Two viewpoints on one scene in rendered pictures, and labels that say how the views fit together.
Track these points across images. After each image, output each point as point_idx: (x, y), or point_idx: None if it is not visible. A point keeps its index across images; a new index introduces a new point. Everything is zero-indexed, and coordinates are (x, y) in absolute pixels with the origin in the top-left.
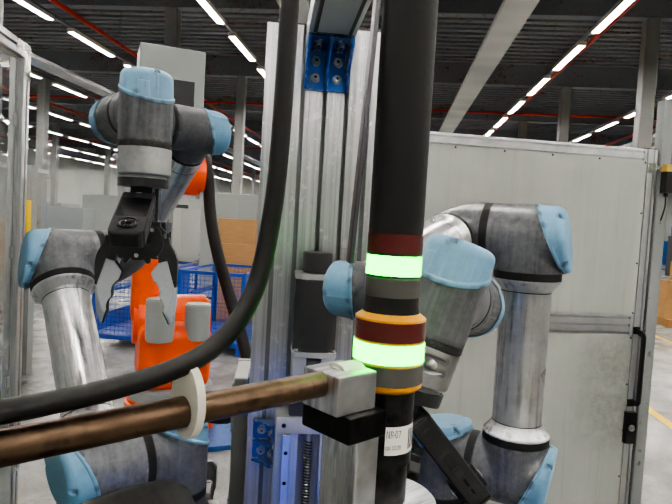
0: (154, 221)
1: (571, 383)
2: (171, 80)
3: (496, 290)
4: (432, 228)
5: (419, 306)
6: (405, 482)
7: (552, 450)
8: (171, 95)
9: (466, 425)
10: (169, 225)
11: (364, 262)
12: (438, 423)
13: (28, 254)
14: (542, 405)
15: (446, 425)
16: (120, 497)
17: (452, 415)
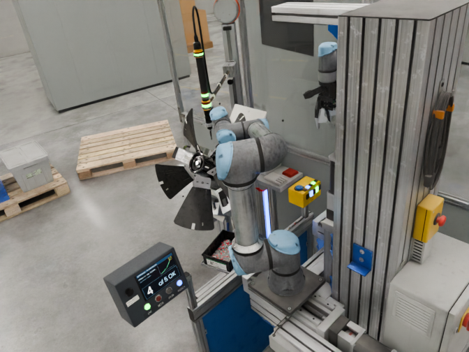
0: (322, 95)
1: None
2: (320, 48)
3: (216, 130)
4: (264, 131)
5: (222, 119)
6: (205, 120)
7: (229, 248)
8: (320, 54)
9: (269, 236)
10: (328, 99)
11: (255, 119)
12: (281, 234)
13: None
14: (234, 232)
15: (276, 232)
16: (244, 120)
17: (283, 244)
